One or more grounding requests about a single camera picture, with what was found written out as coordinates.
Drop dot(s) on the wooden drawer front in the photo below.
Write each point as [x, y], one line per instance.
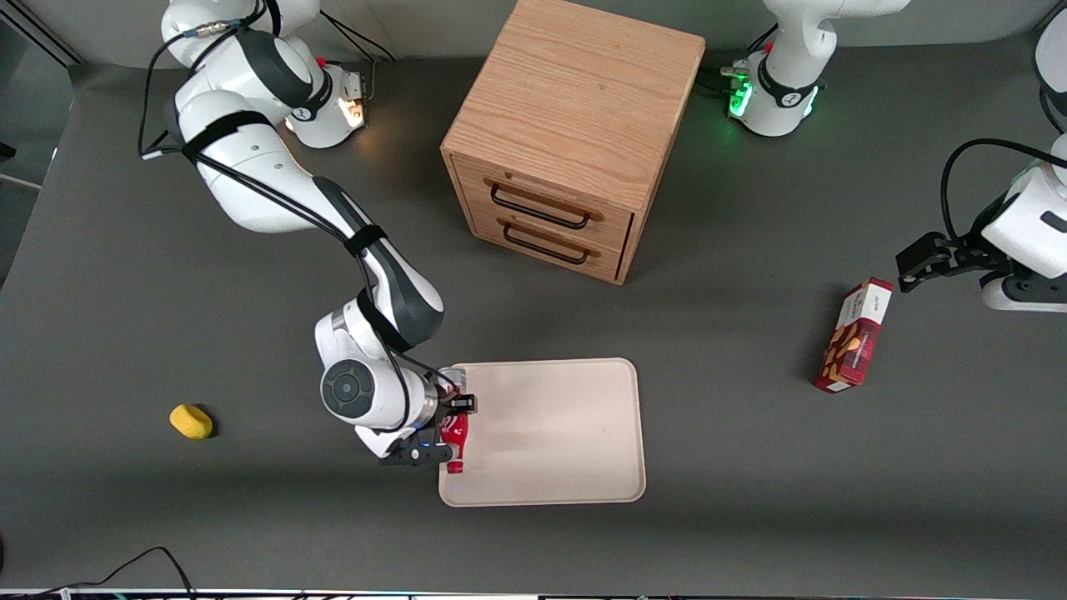
[617, 225]
[483, 221]

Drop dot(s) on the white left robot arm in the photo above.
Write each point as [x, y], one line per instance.
[792, 50]

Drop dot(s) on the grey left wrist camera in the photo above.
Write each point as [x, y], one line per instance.
[1025, 293]

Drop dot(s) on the beige rectangular tray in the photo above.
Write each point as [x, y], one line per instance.
[550, 433]

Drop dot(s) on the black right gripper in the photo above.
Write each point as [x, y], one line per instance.
[451, 408]

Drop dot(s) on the wooden drawer cabinet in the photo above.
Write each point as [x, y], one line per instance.
[575, 92]

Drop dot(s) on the red snack box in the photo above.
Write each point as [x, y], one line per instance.
[854, 342]

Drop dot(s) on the red coke bottle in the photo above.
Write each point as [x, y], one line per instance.
[455, 433]

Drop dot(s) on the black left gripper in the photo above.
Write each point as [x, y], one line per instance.
[964, 252]

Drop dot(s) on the yellow sponge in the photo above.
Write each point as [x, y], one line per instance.
[190, 421]

